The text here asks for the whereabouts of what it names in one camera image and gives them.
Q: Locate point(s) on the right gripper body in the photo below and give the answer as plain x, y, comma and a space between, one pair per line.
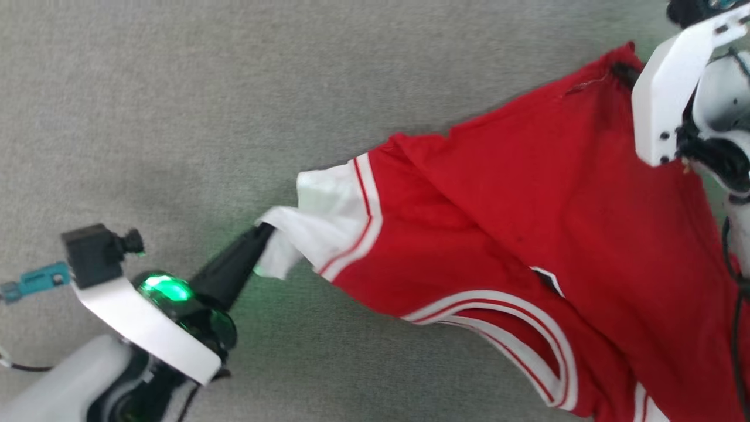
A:
723, 105

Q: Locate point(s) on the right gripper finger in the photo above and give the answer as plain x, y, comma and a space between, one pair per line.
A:
627, 73

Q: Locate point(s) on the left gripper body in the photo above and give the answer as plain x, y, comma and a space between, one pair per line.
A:
205, 322

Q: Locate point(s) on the red and white jersey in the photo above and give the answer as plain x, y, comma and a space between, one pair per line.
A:
527, 223

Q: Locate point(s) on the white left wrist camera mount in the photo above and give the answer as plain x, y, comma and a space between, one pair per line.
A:
146, 328

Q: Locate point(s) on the grey fabric sofa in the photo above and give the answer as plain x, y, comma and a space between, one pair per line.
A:
234, 117

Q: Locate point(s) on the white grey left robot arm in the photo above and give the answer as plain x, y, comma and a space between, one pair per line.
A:
64, 381

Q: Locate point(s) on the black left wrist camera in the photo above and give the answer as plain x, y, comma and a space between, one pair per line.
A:
88, 252

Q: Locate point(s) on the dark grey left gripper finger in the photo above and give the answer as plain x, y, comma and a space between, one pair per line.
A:
231, 266

